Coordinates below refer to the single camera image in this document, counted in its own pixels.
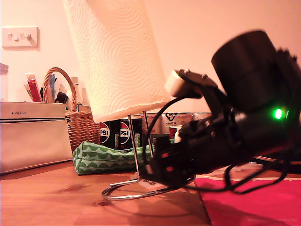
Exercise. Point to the blue packet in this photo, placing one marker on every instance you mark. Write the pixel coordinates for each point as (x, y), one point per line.
(52, 82)

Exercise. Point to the pale camera box with bracket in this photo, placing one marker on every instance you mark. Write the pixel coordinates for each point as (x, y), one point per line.
(176, 84)

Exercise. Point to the black brush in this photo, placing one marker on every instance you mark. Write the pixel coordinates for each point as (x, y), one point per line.
(61, 97)

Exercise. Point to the clear plastic container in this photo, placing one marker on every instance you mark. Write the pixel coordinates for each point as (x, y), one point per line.
(3, 82)

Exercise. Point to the white wall light switch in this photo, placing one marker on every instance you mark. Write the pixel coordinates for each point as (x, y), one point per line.
(21, 43)

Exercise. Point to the white torn cardboard box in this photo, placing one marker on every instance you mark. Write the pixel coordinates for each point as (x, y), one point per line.
(85, 108)

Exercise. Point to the dark red patterned mug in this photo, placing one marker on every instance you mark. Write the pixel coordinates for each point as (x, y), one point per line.
(175, 134)

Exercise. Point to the white paper towel roll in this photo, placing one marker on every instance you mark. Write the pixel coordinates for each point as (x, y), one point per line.
(113, 58)

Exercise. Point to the green wave-patterned zip pouch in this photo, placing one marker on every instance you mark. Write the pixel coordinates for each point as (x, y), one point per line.
(105, 160)

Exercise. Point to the white slim bottle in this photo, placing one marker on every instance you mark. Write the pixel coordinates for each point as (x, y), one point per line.
(74, 89)

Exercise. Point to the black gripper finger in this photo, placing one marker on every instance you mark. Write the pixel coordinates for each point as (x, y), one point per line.
(162, 175)
(158, 159)

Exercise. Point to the white Lancome vanity bag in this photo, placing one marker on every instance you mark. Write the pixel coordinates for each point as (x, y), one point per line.
(33, 141)

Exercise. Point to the red and white tube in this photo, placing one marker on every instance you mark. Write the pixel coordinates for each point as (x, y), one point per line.
(35, 91)

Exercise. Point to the pink paper sheet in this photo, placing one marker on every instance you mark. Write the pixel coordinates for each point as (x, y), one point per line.
(258, 212)

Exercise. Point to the black zipped glasses case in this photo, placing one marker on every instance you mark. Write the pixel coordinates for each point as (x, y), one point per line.
(296, 167)

